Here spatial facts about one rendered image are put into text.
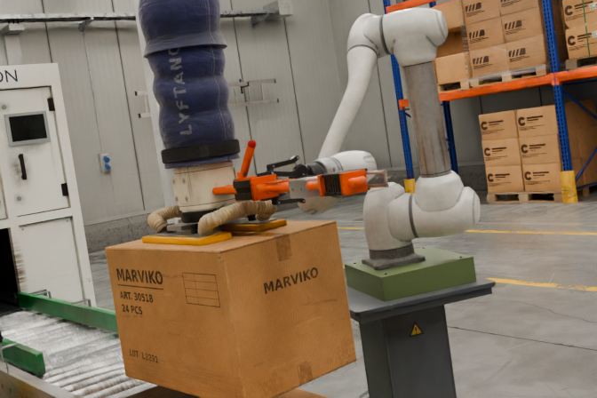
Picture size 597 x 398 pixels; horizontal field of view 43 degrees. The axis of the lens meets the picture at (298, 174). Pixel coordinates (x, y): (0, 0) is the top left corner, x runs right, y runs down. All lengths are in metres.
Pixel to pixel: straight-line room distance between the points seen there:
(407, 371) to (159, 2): 1.43
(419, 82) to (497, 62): 7.81
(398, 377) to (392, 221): 0.52
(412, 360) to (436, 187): 0.59
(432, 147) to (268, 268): 0.82
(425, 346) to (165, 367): 0.91
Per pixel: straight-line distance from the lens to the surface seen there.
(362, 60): 2.42
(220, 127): 2.10
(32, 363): 3.16
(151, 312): 2.18
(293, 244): 1.98
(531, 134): 10.10
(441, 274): 2.52
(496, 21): 10.26
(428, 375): 2.66
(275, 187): 1.86
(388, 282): 2.44
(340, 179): 1.64
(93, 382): 2.91
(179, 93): 2.09
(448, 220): 2.51
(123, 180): 12.03
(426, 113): 2.48
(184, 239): 2.05
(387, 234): 2.56
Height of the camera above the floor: 1.32
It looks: 3 degrees down
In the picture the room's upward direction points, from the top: 8 degrees counter-clockwise
